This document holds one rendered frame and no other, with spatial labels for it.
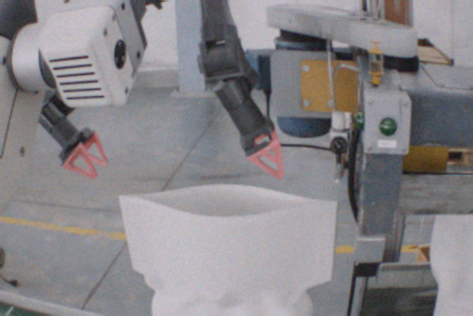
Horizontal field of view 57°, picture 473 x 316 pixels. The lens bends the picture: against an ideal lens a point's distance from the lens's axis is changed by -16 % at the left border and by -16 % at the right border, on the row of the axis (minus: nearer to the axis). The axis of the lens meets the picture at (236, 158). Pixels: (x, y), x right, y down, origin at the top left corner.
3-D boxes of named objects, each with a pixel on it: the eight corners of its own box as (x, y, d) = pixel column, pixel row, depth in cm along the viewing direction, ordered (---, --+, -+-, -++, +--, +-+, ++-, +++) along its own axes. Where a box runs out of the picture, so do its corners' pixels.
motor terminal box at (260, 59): (257, 102, 121) (254, 55, 116) (245, 92, 130) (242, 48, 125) (289, 98, 123) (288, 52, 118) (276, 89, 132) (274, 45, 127)
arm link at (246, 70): (194, 55, 95) (236, 47, 92) (213, 42, 105) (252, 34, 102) (211, 113, 100) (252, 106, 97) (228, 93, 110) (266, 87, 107)
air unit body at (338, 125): (328, 188, 105) (330, 115, 99) (329, 178, 109) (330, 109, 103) (349, 188, 104) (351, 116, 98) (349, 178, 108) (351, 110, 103)
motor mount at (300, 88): (272, 118, 121) (269, 52, 114) (274, 110, 126) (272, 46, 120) (387, 122, 115) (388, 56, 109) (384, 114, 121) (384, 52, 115)
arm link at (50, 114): (30, 120, 107) (37, 107, 103) (47, 105, 112) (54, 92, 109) (49, 140, 108) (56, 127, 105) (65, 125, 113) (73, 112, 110)
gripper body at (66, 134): (91, 131, 114) (71, 110, 113) (78, 140, 104) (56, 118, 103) (76, 151, 115) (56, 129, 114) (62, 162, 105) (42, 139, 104)
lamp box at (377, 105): (364, 152, 75) (365, 96, 72) (362, 142, 79) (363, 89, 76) (408, 154, 74) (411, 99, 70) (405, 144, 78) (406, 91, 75)
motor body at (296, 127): (273, 140, 127) (269, 42, 118) (280, 121, 141) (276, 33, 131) (333, 142, 124) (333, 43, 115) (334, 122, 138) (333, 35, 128)
